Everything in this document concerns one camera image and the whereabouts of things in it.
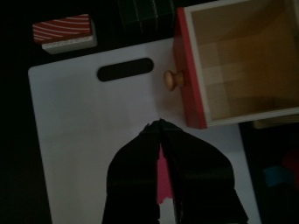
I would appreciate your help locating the wooden drawer cabinet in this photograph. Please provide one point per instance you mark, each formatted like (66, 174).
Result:
(277, 122)

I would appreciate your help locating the pink dough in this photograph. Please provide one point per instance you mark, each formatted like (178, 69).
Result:
(165, 180)

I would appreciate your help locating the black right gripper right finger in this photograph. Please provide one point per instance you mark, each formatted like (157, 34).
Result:
(202, 180)

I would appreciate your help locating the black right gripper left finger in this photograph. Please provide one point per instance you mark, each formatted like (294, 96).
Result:
(133, 180)

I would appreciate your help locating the blue toy utensil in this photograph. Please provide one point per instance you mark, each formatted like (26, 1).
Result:
(277, 175)

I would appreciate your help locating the red white striped toy block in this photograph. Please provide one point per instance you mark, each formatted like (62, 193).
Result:
(62, 30)

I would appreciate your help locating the white cutting board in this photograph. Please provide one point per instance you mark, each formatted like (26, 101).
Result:
(78, 116)

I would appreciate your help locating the red wooden drawer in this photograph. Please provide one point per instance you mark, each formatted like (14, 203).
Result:
(249, 64)

